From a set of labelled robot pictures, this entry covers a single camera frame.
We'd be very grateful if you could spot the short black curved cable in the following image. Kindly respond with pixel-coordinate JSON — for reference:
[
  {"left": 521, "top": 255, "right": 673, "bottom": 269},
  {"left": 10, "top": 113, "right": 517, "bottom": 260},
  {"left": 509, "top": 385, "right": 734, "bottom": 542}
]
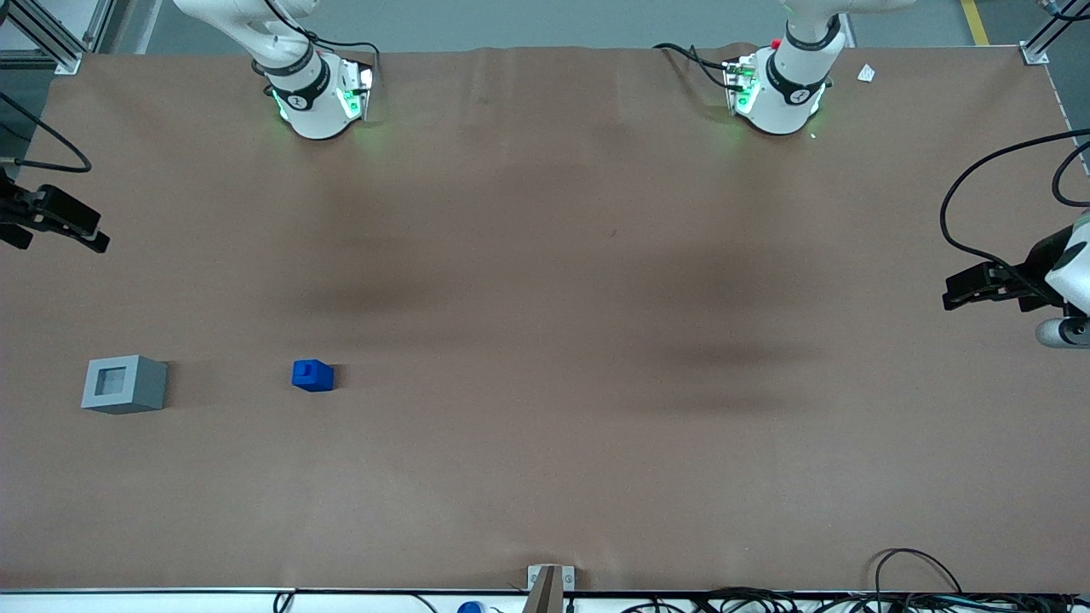
[{"left": 1052, "top": 139, "right": 1090, "bottom": 209}]

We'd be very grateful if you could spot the metal bracket with post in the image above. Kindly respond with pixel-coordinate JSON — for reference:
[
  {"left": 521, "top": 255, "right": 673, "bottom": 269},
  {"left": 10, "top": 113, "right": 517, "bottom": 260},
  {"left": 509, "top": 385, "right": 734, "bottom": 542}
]
[{"left": 526, "top": 564, "right": 577, "bottom": 613}]

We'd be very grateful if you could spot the paper table cover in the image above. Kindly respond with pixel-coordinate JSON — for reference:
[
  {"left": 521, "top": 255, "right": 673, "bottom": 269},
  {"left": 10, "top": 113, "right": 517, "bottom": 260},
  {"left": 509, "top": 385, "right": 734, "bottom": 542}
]
[{"left": 0, "top": 43, "right": 1090, "bottom": 593}]

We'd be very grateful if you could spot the black arched cable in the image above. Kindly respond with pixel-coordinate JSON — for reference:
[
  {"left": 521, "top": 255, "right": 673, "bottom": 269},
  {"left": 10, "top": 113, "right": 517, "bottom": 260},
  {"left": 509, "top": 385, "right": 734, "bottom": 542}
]
[{"left": 874, "top": 547, "right": 964, "bottom": 597}]

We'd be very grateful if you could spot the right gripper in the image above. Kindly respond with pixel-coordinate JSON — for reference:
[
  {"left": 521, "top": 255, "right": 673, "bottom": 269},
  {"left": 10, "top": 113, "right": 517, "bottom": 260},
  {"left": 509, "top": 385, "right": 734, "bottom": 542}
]
[{"left": 0, "top": 173, "right": 111, "bottom": 255}]

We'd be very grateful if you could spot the blue plastic block part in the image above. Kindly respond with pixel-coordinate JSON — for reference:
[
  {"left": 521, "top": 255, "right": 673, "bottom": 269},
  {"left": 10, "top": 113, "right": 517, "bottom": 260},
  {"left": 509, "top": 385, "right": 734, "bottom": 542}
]
[{"left": 292, "top": 358, "right": 336, "bottom": 393}]

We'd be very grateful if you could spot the gray square hollow base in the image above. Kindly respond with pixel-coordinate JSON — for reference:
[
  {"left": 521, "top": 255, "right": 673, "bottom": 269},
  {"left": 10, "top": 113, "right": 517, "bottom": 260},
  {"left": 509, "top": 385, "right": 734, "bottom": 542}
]
[{"left": 81, "top": 354, "right": 169, "bottom": 416}]

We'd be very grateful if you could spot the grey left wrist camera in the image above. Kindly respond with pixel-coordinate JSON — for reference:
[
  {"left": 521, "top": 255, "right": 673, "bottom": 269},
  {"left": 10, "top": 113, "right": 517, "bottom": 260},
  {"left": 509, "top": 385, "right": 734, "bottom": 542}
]
[{"left": 1035, "top": 316, "right": 1090, "bottom": 349}]

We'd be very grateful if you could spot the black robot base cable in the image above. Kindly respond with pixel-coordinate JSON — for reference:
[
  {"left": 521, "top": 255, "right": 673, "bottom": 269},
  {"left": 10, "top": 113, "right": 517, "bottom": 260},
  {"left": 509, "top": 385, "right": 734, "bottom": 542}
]
[
  {"left": 653, "top": 42, "right": 735, "bottom": 91},
  {"left": 298, "top": 30, "right": 382, "bottom": 73}
]

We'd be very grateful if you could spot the long black looping cable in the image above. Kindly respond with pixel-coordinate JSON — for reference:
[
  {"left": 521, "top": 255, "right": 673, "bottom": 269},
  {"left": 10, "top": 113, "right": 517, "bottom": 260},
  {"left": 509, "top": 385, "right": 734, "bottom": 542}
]
[{"left": 939, "top": 128, "right": 1090, "bottom": 299}]

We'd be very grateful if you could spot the black tangled cable bundle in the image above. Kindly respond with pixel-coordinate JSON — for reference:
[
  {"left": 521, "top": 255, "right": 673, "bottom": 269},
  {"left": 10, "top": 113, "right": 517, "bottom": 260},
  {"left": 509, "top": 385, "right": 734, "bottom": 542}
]
[{"left": 622, "top": 586, "right": 1090, "bottom": 613}]

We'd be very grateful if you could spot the aluminium frame profile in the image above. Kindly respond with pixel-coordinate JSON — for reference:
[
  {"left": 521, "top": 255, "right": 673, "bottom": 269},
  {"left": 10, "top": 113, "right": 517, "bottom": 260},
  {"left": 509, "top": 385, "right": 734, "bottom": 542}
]
[
  {"left": 0, "top": 0, "right": 116, "bottom": 76},
  {"left": 1020, "top": 0, "right": 1090, "bottom": 66}
]

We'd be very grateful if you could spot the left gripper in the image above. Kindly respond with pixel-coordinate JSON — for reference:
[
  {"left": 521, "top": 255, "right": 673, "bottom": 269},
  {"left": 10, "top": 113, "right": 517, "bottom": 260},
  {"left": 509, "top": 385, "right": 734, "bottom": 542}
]
[{"left": 942, "top": 213, "right": 1090, "bottom": 317}]

